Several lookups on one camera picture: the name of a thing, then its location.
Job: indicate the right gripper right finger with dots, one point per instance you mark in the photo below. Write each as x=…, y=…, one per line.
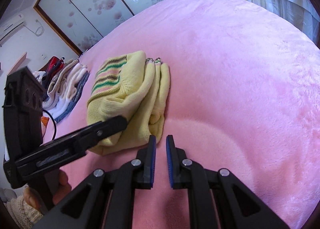
x=217, y=199

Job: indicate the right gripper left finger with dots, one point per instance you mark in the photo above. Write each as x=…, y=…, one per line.
x=105, y=199

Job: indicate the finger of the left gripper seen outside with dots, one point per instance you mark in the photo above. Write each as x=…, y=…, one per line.
x=88, y=137

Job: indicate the yellow striped knit sweater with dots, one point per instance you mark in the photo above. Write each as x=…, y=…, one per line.
x=135, y=87

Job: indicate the person left hand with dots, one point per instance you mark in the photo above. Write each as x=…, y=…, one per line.
x=64, y=188

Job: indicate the cream knit sleeve cuff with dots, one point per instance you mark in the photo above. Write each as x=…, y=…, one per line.
x=24, y=211

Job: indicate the beige knit folded sweater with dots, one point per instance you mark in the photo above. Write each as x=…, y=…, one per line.
x=56, y=85

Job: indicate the cream fleece folded garment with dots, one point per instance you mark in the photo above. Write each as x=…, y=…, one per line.
x=69, y=89

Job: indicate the blue denim folded garment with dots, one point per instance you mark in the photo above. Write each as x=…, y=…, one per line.
x=74, y=99

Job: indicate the red dark garment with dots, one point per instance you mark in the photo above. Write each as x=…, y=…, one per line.
x=54, y=66

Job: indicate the pink fleece bed blanket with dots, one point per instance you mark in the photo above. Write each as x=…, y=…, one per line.
x=244, y=94

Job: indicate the white air conditioner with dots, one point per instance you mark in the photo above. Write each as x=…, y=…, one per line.
x=11, y=27

